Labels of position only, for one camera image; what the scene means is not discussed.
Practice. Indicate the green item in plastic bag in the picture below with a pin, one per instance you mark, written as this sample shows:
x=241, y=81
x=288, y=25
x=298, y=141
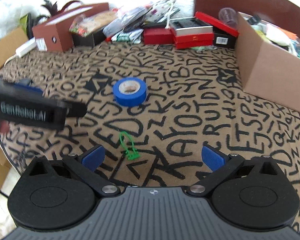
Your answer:
x=204, y=48

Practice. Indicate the letter pattern table mat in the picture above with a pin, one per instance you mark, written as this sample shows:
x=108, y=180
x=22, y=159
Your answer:
x=193, y=98

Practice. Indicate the brown shoe box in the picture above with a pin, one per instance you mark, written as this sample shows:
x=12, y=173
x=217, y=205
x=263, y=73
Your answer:
x=54, y=34

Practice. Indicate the patterned white pouch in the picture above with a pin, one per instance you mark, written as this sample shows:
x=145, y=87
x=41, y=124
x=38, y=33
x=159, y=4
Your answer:
x=161, y=10

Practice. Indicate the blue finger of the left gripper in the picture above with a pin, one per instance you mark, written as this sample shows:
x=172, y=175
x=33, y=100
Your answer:
x=27, y=84

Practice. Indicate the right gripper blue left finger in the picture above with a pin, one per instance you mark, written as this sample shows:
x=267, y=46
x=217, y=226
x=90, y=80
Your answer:
x=82, y=170

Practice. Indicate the blue tape roll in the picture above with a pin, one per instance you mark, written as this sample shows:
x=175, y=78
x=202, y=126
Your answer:
x=130, y=92

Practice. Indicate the red tray box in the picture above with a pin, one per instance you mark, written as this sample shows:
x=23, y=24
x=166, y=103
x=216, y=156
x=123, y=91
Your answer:
x=191, y=32

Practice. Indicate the clear plastic cup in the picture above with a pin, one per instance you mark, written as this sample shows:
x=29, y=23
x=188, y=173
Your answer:
x=229, y=17

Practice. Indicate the green white packet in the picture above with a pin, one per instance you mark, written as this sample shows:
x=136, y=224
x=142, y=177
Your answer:
x=133, y=37

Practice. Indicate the white power strip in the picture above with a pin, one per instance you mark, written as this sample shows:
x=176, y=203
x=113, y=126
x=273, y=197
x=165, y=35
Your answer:
x=26, y=47

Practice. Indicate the red lid black box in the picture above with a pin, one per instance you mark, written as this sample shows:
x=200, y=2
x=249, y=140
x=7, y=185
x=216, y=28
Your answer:
x=224, y=35

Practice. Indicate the packaged flatbread snack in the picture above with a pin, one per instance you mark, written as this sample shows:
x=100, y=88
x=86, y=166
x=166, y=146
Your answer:
x=85, y=26

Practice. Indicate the small red box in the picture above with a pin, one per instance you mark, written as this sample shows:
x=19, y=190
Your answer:
x=158, y=36

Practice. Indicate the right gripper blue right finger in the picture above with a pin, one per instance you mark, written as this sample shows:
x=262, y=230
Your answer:
x=223, y=167

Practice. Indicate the large cardboard box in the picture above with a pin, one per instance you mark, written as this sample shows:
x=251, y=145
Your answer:
x=266, y=70

